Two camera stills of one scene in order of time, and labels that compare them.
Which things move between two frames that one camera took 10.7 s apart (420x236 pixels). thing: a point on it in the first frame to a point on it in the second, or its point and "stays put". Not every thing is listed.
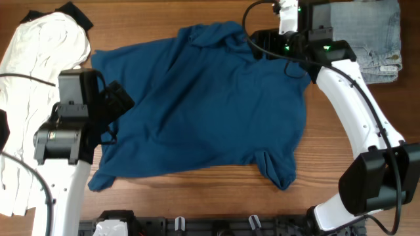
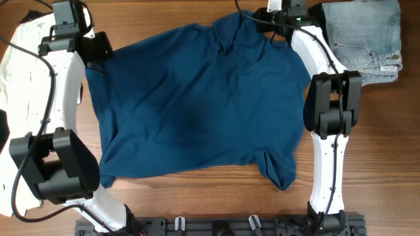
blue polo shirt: [205, 96] stays put
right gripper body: [287, 44] to [268, 21]
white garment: [43, 46] stays put
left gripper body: [112, 105] to [102, 48]
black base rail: [216, 226] stays put
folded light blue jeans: [372, 27] stays put
